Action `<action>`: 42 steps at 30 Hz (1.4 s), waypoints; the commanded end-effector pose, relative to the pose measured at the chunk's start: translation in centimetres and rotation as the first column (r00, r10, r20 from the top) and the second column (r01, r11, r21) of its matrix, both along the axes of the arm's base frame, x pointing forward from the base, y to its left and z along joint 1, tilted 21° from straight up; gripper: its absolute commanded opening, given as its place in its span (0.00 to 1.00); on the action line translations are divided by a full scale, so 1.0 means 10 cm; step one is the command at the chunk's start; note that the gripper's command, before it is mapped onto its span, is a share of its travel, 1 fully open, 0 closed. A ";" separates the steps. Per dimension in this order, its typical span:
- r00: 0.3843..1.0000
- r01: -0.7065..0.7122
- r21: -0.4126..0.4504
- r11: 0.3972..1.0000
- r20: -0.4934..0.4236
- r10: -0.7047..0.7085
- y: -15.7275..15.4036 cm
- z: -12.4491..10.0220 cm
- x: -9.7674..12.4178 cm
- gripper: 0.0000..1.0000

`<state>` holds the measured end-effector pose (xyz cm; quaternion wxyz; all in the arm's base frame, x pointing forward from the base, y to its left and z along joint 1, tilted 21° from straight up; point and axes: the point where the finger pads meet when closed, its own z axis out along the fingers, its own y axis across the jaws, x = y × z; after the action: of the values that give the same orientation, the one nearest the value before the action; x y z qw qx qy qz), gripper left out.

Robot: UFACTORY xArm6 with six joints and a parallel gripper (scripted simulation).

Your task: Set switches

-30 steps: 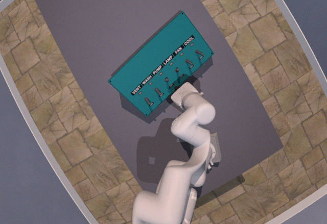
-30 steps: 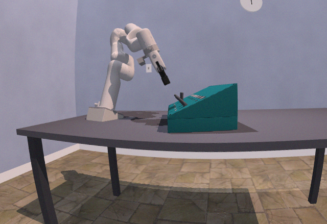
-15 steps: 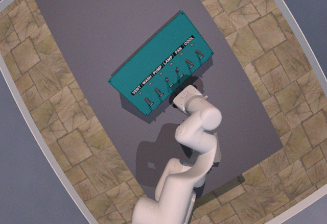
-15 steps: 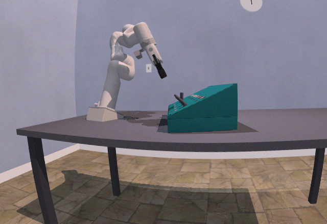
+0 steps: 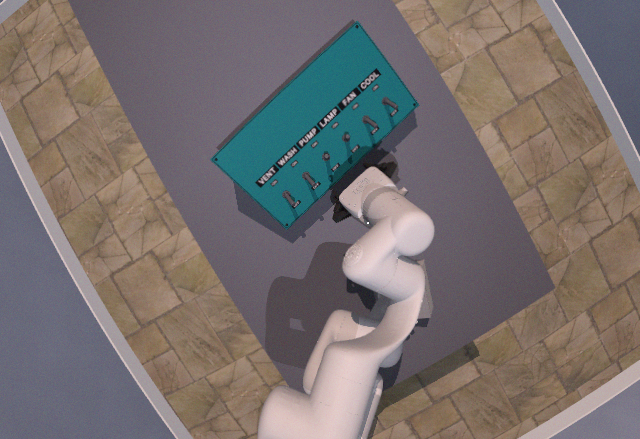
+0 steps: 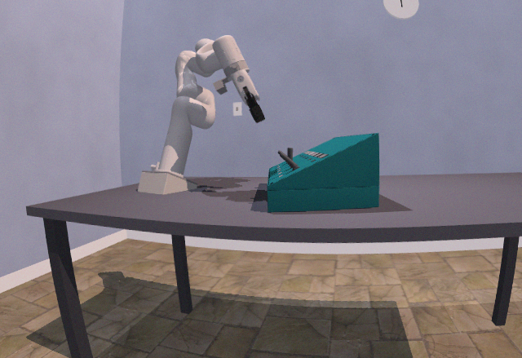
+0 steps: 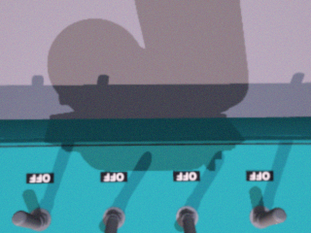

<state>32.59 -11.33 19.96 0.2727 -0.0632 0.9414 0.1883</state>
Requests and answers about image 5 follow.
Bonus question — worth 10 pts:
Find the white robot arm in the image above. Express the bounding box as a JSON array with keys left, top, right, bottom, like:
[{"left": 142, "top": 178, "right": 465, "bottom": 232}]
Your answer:
[{"left": 257, "top": 187, "right": 435, "bottom": 439}]

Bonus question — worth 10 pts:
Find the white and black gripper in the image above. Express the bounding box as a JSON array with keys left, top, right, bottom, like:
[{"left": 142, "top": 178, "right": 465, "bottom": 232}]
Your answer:
[{"left": 332, "top": 162, "right": 398, "bottom": 226}]

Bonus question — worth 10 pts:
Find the teal switch panel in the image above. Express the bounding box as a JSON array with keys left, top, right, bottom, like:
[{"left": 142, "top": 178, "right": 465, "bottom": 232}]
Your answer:
[{"left": 210, "top": 22, "right": 419, "bottom": 230}]

